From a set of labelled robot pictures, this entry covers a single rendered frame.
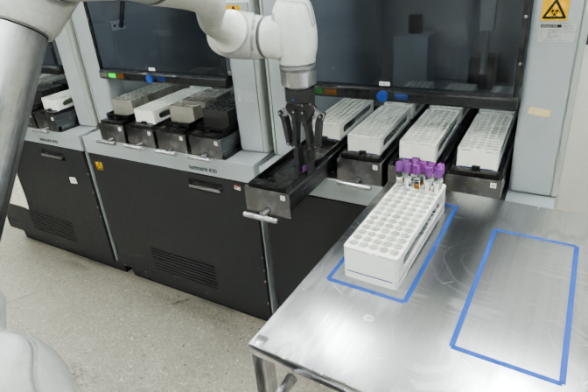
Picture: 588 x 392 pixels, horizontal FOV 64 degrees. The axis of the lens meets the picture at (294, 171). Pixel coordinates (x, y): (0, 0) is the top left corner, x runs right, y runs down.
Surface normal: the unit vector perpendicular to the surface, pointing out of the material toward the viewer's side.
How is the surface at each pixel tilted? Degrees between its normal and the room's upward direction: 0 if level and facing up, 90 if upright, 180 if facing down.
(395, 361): 0
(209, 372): 0
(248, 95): 90
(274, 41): 92
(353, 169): 90
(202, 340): 0
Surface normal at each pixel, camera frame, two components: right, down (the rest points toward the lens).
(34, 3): 0.66, 0.41
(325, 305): -0.07, -0.90
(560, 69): -0.48, 0.41
